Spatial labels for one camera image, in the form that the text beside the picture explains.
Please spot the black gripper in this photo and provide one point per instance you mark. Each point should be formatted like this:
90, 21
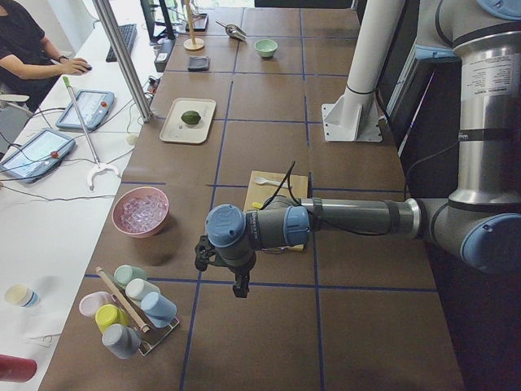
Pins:
242, 273

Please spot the white plastic spoon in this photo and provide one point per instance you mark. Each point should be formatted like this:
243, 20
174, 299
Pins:
264, 181

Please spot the green bowl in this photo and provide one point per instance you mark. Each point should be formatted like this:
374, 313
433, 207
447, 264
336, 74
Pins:
266, 48

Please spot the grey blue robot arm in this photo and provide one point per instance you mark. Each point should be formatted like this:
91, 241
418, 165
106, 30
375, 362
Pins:
479, 222

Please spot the pink bowl with ice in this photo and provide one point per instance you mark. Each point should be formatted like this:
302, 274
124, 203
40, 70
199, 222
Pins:
141, 212

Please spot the cup rack with wooden bar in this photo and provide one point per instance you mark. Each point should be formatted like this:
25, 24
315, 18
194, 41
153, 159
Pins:
151, 336

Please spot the green cup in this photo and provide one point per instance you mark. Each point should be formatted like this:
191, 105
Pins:
124, 274

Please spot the grey cup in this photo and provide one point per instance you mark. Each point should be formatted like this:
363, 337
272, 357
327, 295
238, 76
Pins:
121, 340

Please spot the yellow cup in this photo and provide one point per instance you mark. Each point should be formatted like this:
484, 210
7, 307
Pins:
110, 314

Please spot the pink cup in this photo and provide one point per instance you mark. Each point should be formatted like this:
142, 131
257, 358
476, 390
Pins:
90, 303

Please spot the cream rabbit tray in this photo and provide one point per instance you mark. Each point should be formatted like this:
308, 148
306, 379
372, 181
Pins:
174, 130

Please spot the green avocado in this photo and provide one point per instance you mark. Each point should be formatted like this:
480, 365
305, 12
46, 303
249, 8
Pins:
191, 117

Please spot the reacher grabber tool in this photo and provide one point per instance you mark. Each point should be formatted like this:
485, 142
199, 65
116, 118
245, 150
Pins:
99, 166

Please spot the white pole with base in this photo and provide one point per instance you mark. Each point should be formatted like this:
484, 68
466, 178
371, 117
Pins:
354, 116

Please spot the white blue paper cup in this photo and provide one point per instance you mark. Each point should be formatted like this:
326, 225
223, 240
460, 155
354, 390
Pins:
21, 295

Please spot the grey folded cloth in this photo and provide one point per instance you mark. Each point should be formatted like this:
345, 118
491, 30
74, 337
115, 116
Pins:
198, 63

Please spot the far teach pendant tablet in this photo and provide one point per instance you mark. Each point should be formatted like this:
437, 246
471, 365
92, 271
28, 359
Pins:
94, 106

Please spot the teach pendant tablet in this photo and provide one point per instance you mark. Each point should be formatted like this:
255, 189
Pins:
94, 106
37, 157

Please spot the near teach pendant tablet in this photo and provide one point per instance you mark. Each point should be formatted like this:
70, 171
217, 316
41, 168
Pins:
37, 157

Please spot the red bottle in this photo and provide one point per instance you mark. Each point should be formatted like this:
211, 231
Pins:
16, 369

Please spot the wooden stand with round base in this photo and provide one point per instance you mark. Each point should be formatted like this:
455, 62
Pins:
193, 43

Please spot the metal scoop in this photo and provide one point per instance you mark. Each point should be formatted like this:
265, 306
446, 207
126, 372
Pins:
233, 31

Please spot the black framed tray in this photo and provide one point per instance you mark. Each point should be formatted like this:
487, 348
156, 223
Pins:
200, 22

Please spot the seated person in black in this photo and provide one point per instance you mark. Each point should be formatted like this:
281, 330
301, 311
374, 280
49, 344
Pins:
30, 63

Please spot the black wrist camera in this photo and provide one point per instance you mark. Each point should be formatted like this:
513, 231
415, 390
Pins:
205, 254

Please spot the aluminium frame post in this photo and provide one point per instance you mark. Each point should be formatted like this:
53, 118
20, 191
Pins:
111, 27

